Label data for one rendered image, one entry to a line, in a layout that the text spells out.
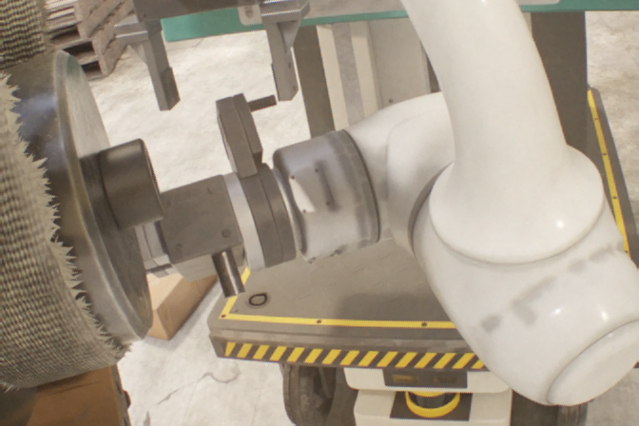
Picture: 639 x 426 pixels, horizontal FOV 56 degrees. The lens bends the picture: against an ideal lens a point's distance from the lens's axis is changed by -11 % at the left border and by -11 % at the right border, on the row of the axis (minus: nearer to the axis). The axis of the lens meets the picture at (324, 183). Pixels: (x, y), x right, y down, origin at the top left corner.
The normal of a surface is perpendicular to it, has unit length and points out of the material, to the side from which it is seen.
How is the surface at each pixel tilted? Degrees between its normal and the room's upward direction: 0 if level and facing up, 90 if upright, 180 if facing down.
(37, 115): 35
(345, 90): 90
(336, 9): 90
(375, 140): 26
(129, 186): 66
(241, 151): 50
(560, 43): 90
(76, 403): 17
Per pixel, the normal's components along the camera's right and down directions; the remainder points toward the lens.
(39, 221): 0.76, 0.00
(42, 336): 0.32, 0.58
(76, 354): 0.34, 0.75
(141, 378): -0.17, -0.86
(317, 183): 0.11, -0.23
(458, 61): -0.59, 0.36
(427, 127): -0.18, -0.73
